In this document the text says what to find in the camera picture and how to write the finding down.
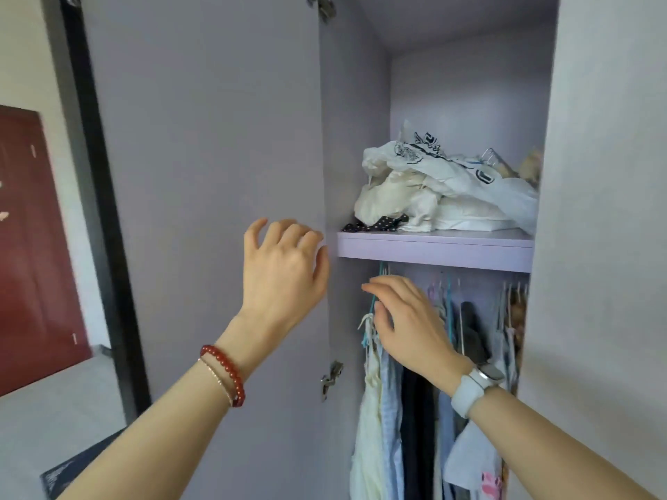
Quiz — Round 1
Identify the person's left hand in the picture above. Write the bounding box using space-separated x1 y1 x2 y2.
243 218 331 335

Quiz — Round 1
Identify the person's right hand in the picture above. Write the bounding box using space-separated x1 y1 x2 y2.
361 275 473 395

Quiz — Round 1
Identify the person's right forearm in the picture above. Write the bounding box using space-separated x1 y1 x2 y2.
465 382 659 500

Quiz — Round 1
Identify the person's left forearm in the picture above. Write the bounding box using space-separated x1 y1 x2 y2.
56 312 294 500

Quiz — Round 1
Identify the teal clothes hanger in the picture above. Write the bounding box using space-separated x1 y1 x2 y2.
359 260 392 350

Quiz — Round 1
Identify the row of pastel hangers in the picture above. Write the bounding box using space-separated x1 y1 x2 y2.
426 270 530 356

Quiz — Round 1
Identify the metal door hinge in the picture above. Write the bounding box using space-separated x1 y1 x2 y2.
306 0 337 22
320 360 345 402

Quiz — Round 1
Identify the black polka dot fabric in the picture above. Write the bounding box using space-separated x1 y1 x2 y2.
341 214 410 234

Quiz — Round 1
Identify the black hanging garment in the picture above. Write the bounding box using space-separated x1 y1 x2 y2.
458 301 492 362

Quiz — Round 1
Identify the lilac wardrobe shelf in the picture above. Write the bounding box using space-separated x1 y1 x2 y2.
336 228 535 274

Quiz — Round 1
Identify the lilac open wardrobe door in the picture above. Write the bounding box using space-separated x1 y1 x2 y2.
79 0 328 500

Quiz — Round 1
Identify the cream crumpled cloth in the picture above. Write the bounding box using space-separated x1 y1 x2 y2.
354 168 445 233

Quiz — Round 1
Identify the light blue hanging shirt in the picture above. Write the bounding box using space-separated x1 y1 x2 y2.
379 344 405 500

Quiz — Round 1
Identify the cream hanging dress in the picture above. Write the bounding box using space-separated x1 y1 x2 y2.
349 313 390 500

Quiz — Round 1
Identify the white smartwatch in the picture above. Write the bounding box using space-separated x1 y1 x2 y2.
450 361 507 420

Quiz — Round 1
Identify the dark hanging garment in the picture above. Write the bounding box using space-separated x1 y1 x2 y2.
401 365 439 500

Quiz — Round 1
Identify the lilac wardrobe body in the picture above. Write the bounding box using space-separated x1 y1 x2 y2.
318 0 561 500

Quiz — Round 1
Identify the brown patterned garment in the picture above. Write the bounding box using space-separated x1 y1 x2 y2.
508 301 528 336

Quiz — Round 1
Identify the white folded cloth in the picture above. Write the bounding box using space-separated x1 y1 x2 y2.
417 195 523 233

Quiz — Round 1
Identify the pale lilac hanging garment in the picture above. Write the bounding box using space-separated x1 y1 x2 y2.
442 420 504 496

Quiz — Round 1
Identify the white printed plastic bag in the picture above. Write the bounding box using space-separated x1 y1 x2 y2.
362 130 541 237

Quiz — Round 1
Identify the pink print garment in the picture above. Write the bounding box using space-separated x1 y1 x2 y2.
479 470 505 500

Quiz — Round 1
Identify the beige soft item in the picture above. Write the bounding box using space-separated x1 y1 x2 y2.
499 147 544 184

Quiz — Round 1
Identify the dark red door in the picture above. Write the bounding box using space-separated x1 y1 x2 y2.
0 104 94 398

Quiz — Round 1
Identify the lilac closed wardrobe door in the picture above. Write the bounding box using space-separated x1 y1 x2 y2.
507 0 667 500

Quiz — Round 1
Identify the red bead bracelet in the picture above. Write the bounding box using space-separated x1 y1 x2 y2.
200 344 246 409

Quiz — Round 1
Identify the thin gold bracelet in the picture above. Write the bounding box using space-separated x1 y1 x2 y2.
197 358 235 408

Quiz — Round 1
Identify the black door frame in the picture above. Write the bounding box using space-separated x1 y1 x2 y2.
55 0 153 428

